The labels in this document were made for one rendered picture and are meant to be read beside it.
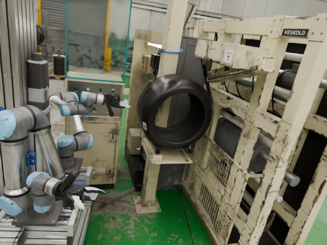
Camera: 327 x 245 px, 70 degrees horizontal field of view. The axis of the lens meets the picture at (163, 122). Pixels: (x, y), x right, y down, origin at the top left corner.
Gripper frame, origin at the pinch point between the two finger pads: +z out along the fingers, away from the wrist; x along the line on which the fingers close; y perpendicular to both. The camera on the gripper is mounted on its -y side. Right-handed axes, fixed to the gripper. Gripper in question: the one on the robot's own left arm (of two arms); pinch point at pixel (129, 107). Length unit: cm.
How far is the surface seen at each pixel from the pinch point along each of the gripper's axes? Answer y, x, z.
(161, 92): 18.3, -11.3, 17.8
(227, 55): 55, -29, 49
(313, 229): -95, -30, 228
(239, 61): 53, -37, 54
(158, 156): -32.8, -11.6, 29.4
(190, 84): 28.5, -10.9, 38.8
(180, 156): -35, -2, 54
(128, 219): -120, 12, 28
